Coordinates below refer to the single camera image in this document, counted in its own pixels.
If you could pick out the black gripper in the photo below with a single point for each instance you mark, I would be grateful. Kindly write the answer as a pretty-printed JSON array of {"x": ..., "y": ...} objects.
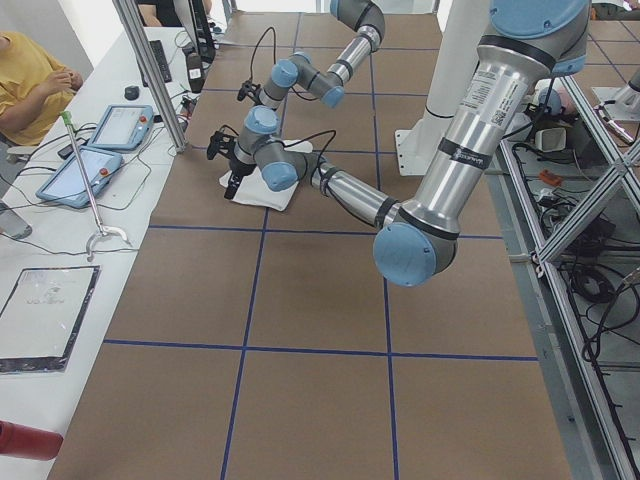
[
  {"x": 237, "y": 167},
  {"x": 256, "y": 91}
]

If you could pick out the white long-sleeve printed shirt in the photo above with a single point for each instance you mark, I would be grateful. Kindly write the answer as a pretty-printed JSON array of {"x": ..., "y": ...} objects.
[{"x": 254, "y": 191}]

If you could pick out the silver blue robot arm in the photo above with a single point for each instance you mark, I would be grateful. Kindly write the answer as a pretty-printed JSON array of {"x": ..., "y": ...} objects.
[
  {"x": 498, "y": 50},
  {"x": 365, "y": 18}
]

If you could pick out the black keyboard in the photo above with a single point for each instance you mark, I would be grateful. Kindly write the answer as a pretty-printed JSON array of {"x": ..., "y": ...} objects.
[{"x": 161, "y": 60}]

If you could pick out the black computer mouse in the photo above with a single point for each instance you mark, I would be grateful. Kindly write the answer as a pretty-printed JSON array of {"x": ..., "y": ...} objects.
[{"x": 131, "y": 92}]

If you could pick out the upper blue teach pendant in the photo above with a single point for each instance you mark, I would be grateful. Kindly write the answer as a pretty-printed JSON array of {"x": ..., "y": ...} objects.
[{"x": 122, "y": 127}]

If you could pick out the blue teach pendant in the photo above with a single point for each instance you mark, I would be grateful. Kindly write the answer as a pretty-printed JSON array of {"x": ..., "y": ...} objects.
[
  {"x": 66, "y": 186},
  {"x": 122, "y": 127}
]

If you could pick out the lower blue teach pendant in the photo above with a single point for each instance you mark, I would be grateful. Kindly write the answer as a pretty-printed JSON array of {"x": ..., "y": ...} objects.
[{"x": 66, "y": 186}]

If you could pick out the person in yellow shirt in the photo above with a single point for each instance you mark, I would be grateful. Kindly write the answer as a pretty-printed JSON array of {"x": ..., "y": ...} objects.
[{"x": 35, "y": 88}]

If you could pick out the red cylinder object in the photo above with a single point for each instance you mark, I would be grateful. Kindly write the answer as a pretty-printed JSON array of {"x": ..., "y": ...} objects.
[{"x": 25, "y": 442}]

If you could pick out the grey aluminium frame post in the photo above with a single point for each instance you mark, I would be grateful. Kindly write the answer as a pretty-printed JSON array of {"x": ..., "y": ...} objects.
[{"x": 129, "y": 16}]

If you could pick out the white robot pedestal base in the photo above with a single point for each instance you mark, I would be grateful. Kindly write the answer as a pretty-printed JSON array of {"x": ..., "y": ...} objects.
[{"x": 440, "y": 100}]

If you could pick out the aluminium frame rail right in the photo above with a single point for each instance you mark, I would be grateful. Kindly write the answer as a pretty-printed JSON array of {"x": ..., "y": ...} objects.
[{"x": 573, "y": 218}]

